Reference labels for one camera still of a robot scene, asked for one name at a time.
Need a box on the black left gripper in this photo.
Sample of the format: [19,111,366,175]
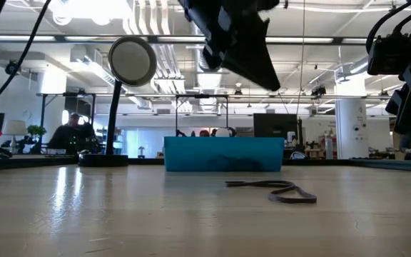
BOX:
[178,0,282,92]

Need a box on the black desk lamp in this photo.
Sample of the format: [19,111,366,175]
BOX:
[78,36,158,168]

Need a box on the white round pillar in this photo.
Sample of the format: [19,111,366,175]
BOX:
[335,98,370,161]

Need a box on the cluttered background shelf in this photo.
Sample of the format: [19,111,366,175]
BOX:
[305,135,337,160]

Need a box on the teal plastic bin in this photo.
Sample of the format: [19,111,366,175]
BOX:
[163,136,285,173]

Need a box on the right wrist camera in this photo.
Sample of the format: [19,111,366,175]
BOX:
[367,34,411,76]

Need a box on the white shade table lamp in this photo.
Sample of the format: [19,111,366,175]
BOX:
[2,119,28,153]

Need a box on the black background rig frame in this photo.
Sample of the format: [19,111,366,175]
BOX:
[175,94,230,137]
[36,91,98,154]

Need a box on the background potted plant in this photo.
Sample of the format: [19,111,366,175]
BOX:
[26,124,48,143]

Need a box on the dark grey rubber band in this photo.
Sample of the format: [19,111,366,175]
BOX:
[225,179,318,206]

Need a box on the thin black cable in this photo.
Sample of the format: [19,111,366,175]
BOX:
[0,0,53,119]

